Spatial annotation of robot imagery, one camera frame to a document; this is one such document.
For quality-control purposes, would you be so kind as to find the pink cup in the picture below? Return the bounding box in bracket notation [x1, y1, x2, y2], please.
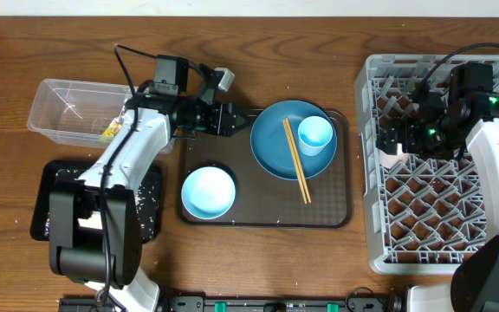
[379, 143, 410, 169]

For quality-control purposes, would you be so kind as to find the dark blue plate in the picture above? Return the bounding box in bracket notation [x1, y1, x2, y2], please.
[250, 100, 337, 180]

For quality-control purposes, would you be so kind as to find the wooden chopstick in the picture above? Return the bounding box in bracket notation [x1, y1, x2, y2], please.
[282, 118, 308, 205]
[283, 118, 311, 204]

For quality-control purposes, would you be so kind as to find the light blue cup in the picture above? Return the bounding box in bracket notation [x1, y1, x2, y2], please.
[297, 116, 334, 156]

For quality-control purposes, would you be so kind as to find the light blue bowl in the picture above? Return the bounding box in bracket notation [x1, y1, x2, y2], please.
[181, 166, 237, 220]

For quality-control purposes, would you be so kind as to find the white rice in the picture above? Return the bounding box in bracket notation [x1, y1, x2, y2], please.
[30, 166, 162, 244]

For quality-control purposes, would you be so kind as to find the yellow snack wrapper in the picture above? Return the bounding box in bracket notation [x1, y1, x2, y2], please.
[101, 121, 121, 138]

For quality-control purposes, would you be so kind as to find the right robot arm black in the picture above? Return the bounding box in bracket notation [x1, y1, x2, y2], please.
[377, 91, 499, 311]

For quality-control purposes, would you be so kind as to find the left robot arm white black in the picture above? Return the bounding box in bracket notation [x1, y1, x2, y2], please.
[49, 78, 249, 311]

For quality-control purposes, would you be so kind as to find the grey dishwasher rack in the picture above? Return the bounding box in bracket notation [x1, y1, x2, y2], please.
[354, 55, 499, 275]

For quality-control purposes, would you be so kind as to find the black waste tray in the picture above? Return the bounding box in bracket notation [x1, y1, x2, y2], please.
[29, 159, 162, 244]

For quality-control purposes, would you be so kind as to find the brown serving tray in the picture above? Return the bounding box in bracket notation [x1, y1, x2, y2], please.
[175, 110, 353, 229]

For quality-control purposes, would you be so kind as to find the clear plastic bin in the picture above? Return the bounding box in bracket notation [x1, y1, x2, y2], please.
[28, 79, 132, 149]

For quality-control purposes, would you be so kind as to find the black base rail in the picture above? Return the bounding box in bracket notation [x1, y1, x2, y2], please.
[57, 285, 411, 312]

